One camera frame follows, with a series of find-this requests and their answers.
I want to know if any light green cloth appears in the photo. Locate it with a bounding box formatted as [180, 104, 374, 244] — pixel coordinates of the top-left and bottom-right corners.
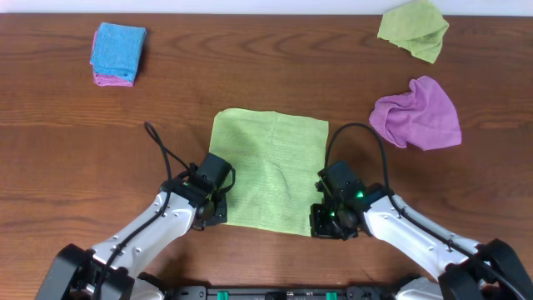
[209, 108, 329, 236]

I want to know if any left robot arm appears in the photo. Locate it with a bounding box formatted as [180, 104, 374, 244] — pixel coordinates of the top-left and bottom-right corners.
[37, 153, 236, 299]

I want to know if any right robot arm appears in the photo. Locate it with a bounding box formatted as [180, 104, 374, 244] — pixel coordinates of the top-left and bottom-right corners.
[310, 161, 532, 299]

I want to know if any crumpled purple cloth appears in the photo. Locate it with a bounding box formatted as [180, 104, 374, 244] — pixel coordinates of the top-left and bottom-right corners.
[369, 76, 462, 151]

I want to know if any folded pink cloth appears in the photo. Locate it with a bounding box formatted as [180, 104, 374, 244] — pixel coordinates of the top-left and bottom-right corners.
[89, 29, 135, 88]

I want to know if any folded blue cloth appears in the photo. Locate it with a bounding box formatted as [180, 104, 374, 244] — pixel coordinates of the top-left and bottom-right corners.
[90, 22, 147, 83]

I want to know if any crumpled olive green cloth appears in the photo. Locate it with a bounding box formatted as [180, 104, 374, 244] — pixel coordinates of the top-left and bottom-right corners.
[377, 0, 449, 64]

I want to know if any black mounting rail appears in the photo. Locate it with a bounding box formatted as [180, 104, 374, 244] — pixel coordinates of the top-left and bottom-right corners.
[164, 286, 396, 300]

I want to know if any right black cable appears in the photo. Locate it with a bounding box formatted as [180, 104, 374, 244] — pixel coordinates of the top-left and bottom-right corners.
[323, 122, 526, 300]

